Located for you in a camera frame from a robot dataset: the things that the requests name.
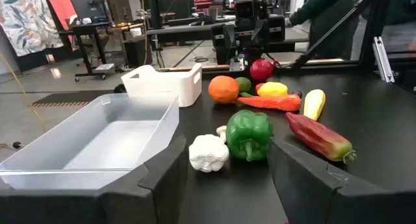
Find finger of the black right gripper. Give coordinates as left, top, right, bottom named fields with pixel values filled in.
left=211, top=23, right=235, bottom=65
left=268, top=15, right=286, bottom=43

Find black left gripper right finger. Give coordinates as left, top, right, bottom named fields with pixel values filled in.
left=266, top=138, right=416, bottom=224

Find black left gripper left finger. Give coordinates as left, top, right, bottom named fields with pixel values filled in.
left=0, top=135, right=190, bottom=224

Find red apple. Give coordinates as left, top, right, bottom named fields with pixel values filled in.
left=249, top=58, right=276, bottom=82

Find orange fruit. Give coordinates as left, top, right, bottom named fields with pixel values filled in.
left=207, top=75, right=240, bottom=105

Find green lime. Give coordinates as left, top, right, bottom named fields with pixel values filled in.
left=235, top=77, right=252, bottom=93

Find red and green chili pepper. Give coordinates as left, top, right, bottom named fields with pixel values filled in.
left=285, top=112, right=358, bottom=163

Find orange carrot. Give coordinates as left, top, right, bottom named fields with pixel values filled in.
left=237, top=92, right=302, bottom=112

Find yellow corn cob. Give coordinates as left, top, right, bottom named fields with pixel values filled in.
left=303, top=89, right=326, bottom=121

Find small pale mushroom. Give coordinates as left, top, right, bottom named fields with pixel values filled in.
left=216, top=125, right=228, bottom=143

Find green bell pepper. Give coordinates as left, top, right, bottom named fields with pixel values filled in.
left=226, top=109, right=274, bottom=162

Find white cauliflower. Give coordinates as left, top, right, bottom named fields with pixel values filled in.
left=188, top=134, right=230, bottom=173

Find long black workbench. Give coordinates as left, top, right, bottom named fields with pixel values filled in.
left=146, top=14, right=309, bottom=45

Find person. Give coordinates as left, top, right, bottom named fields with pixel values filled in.
left=285, top=0, right=361, bottom=61

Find frosted translucent plastic bin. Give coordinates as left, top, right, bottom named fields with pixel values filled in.
left=0, top=93, right=180, bottom=191

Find black waste bin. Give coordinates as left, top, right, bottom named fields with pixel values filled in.
left=124, top=38, right=153, bottom=68

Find black mat hazard-striped edge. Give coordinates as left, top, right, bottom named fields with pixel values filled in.
left=31, top=89, right=115, bottom=108

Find black wheeled cart table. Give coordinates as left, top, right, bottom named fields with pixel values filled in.
left=70, top=21, right=113, bottom=82

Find red panel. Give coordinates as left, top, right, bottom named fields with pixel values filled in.
left=45, top=0, right=79, bottom=43

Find leaf-patterned fabric panel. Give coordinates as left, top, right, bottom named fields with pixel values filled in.
left=0, top=0, right=64, bottom=58

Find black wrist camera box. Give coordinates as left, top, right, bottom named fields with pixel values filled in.
left=234, top=0, right=261, bottom=20

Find white plastic basket with handles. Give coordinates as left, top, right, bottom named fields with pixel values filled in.
left=120, top=62, right=203, bottom=108

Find silver metal bracket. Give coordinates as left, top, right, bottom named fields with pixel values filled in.
left=372, top=36, right=396, bottom=84

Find yellow cable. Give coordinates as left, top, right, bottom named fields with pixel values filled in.
left=0, top=53, right=48, bottom=132

